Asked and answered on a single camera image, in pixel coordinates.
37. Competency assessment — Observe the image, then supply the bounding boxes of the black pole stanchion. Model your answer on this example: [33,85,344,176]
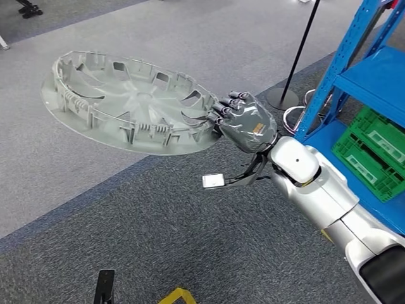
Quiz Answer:
[265,0,322,111]

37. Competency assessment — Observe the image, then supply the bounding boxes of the grey plastic wheel hubcap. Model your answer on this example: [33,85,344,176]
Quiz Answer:
[40,50,222,157]

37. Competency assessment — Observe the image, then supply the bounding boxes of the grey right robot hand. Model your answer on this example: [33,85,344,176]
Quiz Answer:
[207,90,279,155]

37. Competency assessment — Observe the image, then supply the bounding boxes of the grey metal robot bracket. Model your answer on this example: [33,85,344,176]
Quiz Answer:
[93,269,115,304]

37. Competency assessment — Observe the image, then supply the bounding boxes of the chrome base stanchion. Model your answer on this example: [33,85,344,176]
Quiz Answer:
[282,89,333,136]

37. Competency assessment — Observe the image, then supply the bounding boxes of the blue metal shelf rack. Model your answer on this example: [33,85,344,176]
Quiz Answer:
[294,0,405,237]

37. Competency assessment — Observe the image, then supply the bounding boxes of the black stand foot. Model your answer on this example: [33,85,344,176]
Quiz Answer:
[16,0,44,20]

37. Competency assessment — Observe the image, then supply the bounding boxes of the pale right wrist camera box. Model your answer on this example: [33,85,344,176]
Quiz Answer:
[202,173,226,189]

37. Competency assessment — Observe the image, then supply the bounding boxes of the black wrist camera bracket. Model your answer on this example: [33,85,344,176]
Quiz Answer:
[223,153,273,187]

